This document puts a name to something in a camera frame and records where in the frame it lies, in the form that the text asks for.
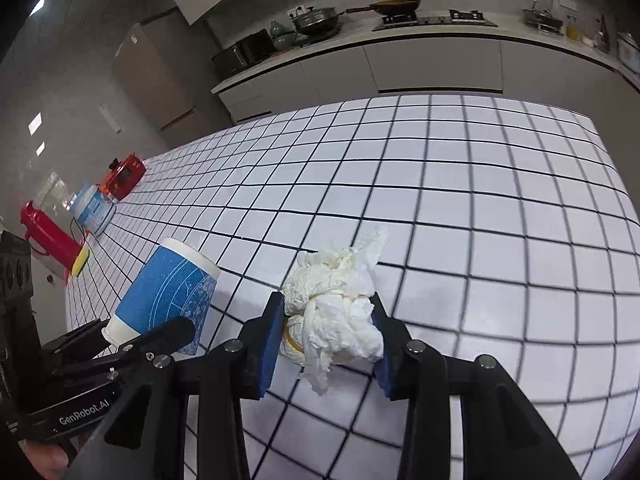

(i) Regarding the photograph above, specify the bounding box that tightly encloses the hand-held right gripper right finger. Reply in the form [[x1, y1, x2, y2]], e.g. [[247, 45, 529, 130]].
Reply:
[[371, 294, 581, 480]]

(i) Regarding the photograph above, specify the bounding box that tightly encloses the red cooking pot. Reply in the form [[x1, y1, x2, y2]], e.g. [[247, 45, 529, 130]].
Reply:
[[100, 154, 147, 200]]

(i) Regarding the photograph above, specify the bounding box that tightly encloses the white tub with blue label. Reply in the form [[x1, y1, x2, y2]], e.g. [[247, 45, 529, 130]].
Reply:
[[72, 183, 117, 237]]

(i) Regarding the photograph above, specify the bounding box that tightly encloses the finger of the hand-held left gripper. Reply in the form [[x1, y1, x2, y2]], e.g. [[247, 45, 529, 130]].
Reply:
[[40, 317, 113, 376], [117, 316, 197, 361]]

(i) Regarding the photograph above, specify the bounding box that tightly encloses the green ceramic teapot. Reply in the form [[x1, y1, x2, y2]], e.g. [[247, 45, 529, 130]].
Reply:
[[270, 20, 298, 52]]

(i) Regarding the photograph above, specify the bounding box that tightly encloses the beige refrigerator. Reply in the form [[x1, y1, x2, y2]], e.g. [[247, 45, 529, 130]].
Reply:
[[111, 7, 196, 133]]

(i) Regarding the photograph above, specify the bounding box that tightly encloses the black gas stove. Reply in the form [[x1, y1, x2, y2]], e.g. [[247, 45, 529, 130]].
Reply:
[[372, 9, 499, 31]]

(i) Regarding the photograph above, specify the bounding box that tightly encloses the white tissue wad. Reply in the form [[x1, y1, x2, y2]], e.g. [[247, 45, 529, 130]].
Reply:
[[280, 227, 391, 396]]

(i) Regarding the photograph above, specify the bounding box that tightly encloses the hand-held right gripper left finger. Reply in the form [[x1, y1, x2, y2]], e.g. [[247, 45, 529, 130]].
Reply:
[[62, 291, 287, 480]]

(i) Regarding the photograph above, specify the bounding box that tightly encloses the wok with glass lid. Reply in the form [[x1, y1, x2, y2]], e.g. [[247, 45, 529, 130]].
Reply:
[[291, 6, 343, 38]]

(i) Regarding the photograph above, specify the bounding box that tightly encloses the white black-checked tablecloth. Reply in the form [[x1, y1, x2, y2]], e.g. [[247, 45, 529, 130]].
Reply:
[[65, 92, 631, 480]]

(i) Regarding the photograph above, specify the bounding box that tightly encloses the kitchen counter with cabinets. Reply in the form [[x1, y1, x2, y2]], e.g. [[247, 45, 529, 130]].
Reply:
[[211, 22, 640, 126]]

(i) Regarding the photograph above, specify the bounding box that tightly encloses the blue white plastic bottle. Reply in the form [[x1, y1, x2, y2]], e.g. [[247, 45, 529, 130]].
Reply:
[[101, 237, 221, 358]]

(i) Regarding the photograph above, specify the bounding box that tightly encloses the frying pan with wooden handle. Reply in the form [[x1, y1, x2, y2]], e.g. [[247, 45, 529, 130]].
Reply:
[[345, 0, 422, 17]]

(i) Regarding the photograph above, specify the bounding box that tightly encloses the person's left hand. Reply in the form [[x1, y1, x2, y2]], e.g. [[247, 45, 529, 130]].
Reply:
[[20, 439, 71, 480]]

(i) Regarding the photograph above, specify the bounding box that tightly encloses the black microwave oven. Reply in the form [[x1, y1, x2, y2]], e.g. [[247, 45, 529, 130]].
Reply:
[[211, 29, 275, 81]]

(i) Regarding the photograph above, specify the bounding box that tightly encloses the red thermos flask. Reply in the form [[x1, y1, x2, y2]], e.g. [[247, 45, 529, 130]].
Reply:
[[20, 201, 83, 271]]

